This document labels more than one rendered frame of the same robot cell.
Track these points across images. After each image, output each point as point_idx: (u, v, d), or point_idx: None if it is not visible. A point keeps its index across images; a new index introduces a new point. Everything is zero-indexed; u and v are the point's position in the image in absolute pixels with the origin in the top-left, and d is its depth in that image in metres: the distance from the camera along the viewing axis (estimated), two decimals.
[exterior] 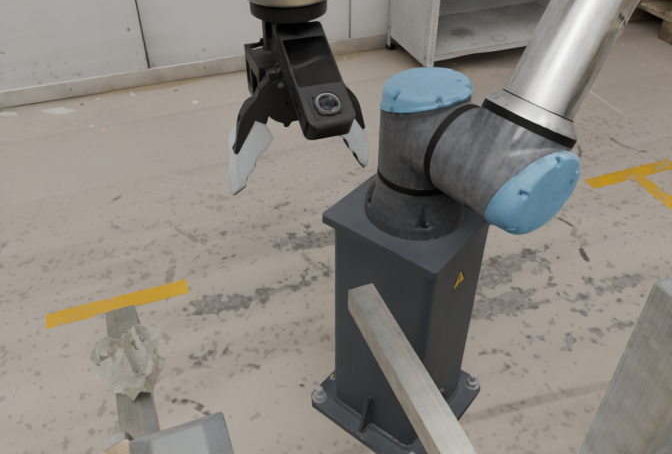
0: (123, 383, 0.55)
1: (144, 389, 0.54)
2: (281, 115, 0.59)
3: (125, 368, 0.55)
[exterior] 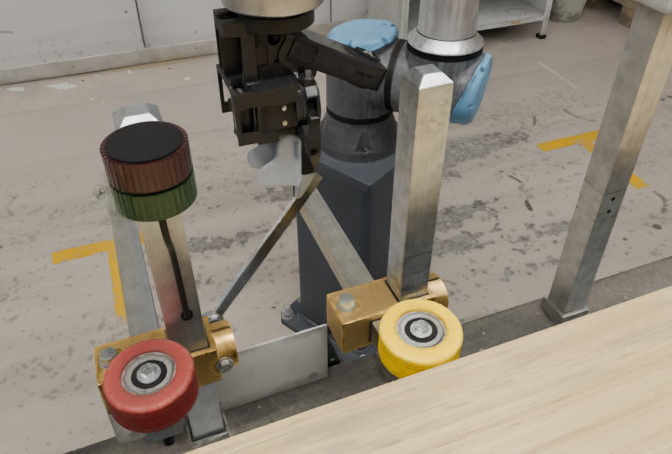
0: (115, 207, 0.80)
1: None
2: (316, 115, 0.59)
3: None
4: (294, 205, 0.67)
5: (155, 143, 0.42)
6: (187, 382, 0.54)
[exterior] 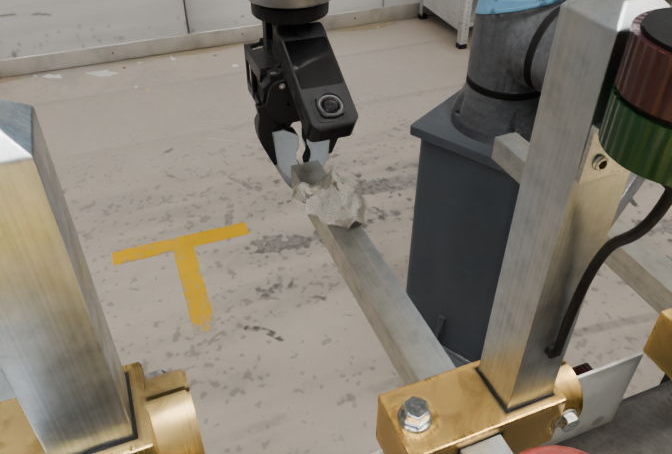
0: (334, 216, 0.56)
1: (358, 219, 0.55)
2: (282, 116, 0.59)
3: (335, 202, 0.56)
4: (634, 183, 0.46)
5: None
6: None
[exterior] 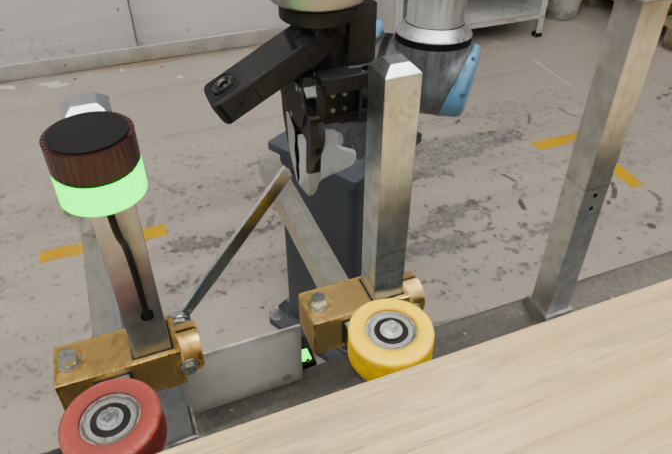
0: (87, 227, 0.74)
1: None
2: (284, 99, 0.62)
3: (88, 216, 0.74)
4: (264, 201, 0.65)
5: (98, 134, 0.40)
6: (152, 429, 0.48)
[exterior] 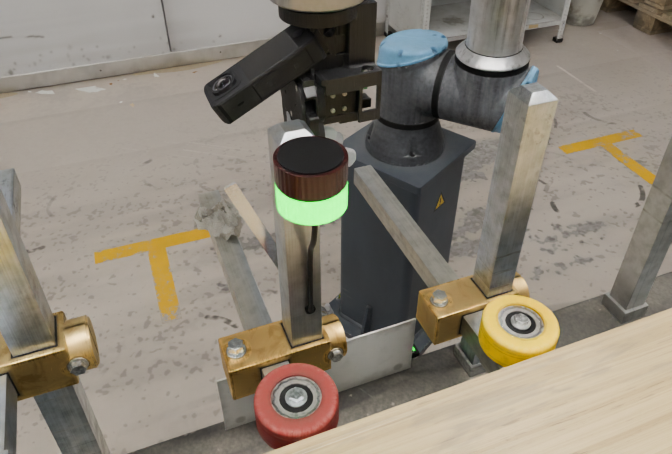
0: (219, 231, 0.83)
1: (234, 233, 0.82)
2: (284, 99, 0.62)
3: (220, 221, 0.83)
4: (248, 219, 0.66)
5: (321, 156, 0.48)
6: (335, 406, 0.57)
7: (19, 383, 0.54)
